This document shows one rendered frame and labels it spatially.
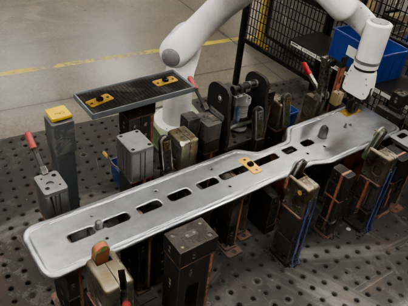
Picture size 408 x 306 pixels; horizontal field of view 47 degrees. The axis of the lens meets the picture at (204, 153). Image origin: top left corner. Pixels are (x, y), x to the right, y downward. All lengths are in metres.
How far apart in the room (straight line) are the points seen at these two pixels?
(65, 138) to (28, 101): 2.33
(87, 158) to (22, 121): 1.60
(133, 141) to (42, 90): 2.56
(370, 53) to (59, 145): 1.03
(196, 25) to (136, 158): 0.58
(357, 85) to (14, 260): 1.28
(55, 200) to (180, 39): 0.75
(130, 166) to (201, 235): 0.31
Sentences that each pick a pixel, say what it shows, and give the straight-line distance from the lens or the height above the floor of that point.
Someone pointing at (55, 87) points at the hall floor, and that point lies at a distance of 3.94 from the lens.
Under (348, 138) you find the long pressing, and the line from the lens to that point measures 1.78.
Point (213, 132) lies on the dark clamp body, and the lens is 1.57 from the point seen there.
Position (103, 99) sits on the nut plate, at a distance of 1.50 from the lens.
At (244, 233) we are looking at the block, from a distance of 1.72.
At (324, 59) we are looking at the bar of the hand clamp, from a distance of 1.81.
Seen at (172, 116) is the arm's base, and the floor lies 0.87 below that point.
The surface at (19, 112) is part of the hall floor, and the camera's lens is 3.67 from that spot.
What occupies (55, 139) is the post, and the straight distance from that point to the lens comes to 1.45.
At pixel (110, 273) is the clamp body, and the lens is 1.12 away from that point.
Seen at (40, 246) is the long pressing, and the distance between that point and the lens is 1.27.
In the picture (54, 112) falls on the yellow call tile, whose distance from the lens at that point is 1.45.
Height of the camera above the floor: 1.93
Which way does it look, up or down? 37 degrees down
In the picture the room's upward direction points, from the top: 6 degrees clockwise
